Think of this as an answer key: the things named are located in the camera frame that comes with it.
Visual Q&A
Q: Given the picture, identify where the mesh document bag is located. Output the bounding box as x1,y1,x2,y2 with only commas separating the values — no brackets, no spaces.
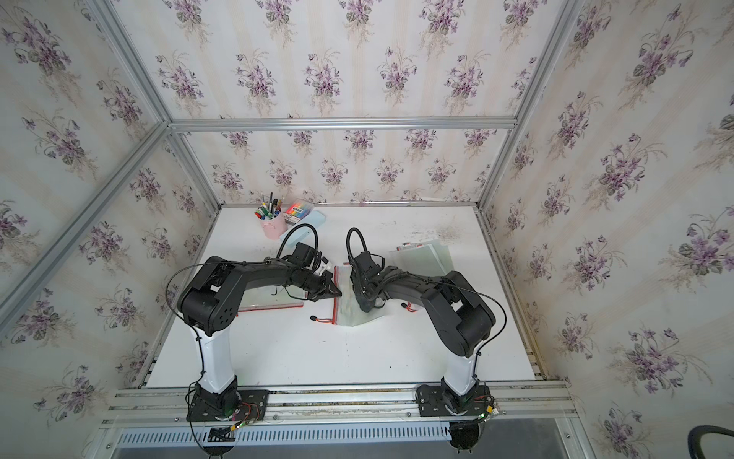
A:
387,240,454,277
238,286,306,313
310,265,385,327

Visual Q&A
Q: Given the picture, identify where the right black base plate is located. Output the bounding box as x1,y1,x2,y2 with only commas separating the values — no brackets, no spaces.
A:
415,381,497,418

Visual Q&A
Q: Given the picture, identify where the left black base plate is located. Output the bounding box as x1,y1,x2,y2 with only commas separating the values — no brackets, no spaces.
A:
187,388,271,424

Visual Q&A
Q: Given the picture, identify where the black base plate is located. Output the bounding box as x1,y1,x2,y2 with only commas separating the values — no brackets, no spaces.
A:
415,381,497,418
187,388,271,424

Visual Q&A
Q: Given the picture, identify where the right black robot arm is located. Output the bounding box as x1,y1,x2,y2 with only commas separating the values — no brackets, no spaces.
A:
345,227,508,413

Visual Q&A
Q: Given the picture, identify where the white ventilation grille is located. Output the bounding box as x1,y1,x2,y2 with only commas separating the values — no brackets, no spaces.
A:
117,421,450,449

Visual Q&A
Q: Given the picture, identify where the light blue pencil case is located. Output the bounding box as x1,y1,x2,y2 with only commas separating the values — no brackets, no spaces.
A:
279,210,327,248

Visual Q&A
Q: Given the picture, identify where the colourful marker box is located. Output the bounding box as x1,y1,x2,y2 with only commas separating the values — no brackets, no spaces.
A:
285,201,315,225

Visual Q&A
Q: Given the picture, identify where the black chair part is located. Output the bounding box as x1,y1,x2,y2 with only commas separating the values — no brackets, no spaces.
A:
686,425,733,459

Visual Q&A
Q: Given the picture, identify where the aluminium mounting rail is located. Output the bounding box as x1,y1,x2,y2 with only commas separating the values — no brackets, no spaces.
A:
101,381,579,428

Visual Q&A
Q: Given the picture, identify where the pink pen cup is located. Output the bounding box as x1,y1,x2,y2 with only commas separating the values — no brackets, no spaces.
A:
260,212,288,240

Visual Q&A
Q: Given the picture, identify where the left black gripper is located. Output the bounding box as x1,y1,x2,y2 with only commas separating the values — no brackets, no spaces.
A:
294,272,342,302

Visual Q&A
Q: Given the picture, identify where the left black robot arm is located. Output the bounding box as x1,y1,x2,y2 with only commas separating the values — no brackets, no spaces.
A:
166,223,342,410

